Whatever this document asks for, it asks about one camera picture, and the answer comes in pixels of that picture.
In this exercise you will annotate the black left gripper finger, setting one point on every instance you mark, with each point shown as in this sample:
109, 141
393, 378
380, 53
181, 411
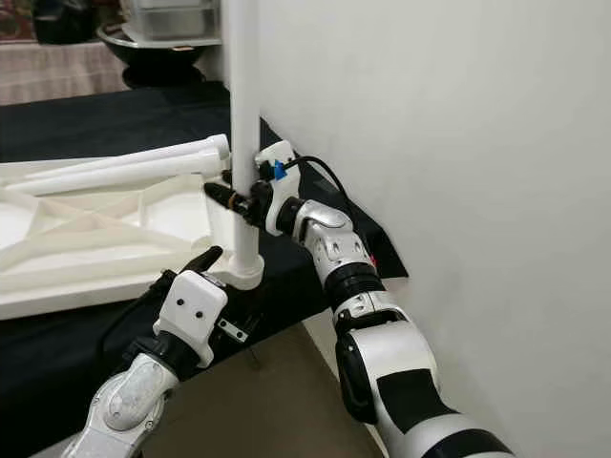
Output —
200, 267

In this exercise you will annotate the white plastic table top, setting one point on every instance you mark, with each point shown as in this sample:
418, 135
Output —
76, 248

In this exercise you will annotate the large black bowl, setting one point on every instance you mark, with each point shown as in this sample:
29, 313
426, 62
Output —
153, 57

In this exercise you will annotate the black tablecloth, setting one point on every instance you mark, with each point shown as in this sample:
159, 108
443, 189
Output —
57, 382

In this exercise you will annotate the clear plastic storage container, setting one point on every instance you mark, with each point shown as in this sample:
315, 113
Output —
167, 17

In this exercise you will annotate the beige woven bench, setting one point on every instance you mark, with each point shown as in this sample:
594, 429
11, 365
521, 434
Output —
48, 72

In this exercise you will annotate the black round pot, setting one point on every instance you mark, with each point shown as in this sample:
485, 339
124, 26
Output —
62, 19

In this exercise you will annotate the red printed carton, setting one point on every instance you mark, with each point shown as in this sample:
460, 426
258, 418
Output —
14, 19

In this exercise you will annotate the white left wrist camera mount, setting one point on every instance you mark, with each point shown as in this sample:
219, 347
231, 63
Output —
191, 310

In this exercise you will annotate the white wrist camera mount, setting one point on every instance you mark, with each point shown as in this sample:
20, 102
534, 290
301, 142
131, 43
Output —
191, 310
282, 153

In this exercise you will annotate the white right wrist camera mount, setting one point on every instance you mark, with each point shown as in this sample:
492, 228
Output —
282, 153

